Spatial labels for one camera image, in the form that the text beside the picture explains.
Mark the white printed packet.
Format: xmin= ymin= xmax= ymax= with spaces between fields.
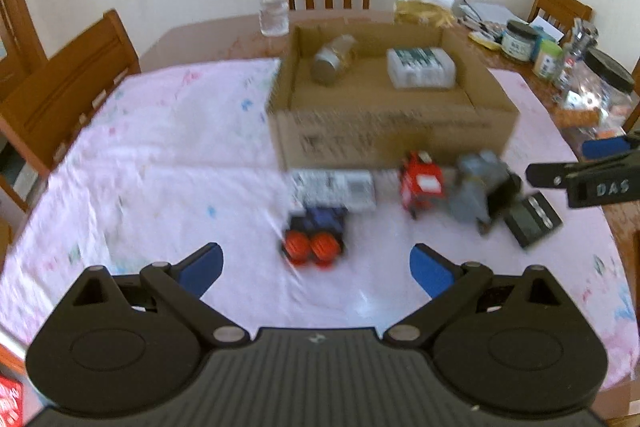
xmin=291 ymin=170 xmax=377 ymax=212

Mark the grey toy robot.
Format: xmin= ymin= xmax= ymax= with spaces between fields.
xmin=446 ymin=151 xmax=511 ymax=235

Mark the glass pen holder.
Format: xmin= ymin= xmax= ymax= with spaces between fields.
xmin=560 ymin=19 xmax=599 ymax=92

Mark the black-lid glass jar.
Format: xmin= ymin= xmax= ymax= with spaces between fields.
xmin=501 ymin=21 xmax=541 ymax=62

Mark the large black-lid clear jar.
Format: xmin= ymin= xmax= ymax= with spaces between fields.
xmin=565 ymin=49 xmax=636 ymax=128

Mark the stack of papers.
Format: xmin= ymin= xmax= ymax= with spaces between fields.
xmin=459 ymin=0 xmax=526 ymax=32

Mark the red packet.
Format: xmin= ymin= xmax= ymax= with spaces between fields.
xmin=0 ymin=374 xmax=25 ymax=427

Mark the orange snack packet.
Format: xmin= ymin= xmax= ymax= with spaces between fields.
xmin=556 ymin=106 xmax=602 ymax=128

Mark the black silver-clip tool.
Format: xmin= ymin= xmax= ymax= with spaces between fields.
xmin=502 ymin=191 xmax=563 ymax=249

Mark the green-lid jar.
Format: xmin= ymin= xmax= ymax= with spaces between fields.
xmin=532 ymin=41 xmax=564 ymax=80

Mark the blue orange-wheeled toy truck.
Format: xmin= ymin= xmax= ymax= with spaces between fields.
xmin=280 ymin=206 xmax=349 ymax=269

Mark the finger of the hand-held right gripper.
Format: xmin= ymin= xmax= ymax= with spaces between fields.
xmin=581 ymin=131 xmax=640 ymax=161
xmin=526 ymin=152 xmax=640 ymax=208

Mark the red toy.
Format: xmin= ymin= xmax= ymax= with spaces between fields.
xmin=398 ymin=151 xmax=447 ymax=219

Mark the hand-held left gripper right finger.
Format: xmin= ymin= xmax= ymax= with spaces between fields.
xmin=382 ymin=243 xmax=576 ymax=349

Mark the yellow flat item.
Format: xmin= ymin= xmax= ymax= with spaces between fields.
xmin=469 ymin=32 xmax=502 ymax=51

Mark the pink printed tablecloth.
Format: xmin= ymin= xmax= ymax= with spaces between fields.
xmin=0 ymin=57 xmax=640 ymax=390

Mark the cardboard box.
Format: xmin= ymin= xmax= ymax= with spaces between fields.
xmin=267 ymin=23 xmax=518 ymax=172

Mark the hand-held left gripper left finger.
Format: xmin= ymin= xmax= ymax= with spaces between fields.
xmin=60 ymin=243 xmax=249 ymax=349

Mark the black rounded object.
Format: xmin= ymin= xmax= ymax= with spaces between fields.
xmin=487 ymin=172 xmax=523 ymax=228

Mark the clear green-label plastic box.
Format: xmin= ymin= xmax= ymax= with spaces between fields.
xmin=386 ymin=47 xmax=457 ymax=90

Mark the small clear jar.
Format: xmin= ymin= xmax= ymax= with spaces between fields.
xmin=310 ymin=34 xmax=358 ymax=85

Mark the white envelope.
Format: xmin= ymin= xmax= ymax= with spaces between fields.
xmin=529 ymin=16 xmax=565 ymax=36

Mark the gold tissue pack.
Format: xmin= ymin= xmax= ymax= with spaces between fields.
xmin=395 ymin=0 xmax=458 ymax=28

